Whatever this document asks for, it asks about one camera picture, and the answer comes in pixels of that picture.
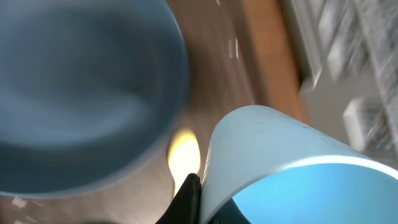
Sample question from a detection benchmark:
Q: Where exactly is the large blue bowl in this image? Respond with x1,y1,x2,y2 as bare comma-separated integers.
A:
1,0,190,198

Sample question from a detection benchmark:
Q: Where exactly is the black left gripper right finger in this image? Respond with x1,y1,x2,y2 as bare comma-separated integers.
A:
208,198,250,224

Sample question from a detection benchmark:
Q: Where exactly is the grey dishwasher rack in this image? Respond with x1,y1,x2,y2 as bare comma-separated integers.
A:
282,0,397,167

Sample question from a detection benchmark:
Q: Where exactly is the yellow plastic spoon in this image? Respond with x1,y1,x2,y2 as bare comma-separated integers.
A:
167,128,201,196

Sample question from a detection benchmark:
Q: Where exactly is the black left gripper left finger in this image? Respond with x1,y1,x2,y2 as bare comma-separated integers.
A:
156,173,201,224

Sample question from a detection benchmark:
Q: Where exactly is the brown serving tray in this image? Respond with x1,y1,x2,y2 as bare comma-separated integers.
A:
0,0,268,224

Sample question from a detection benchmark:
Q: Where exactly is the light blue cup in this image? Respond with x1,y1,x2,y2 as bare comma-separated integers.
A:
199,105,397,223

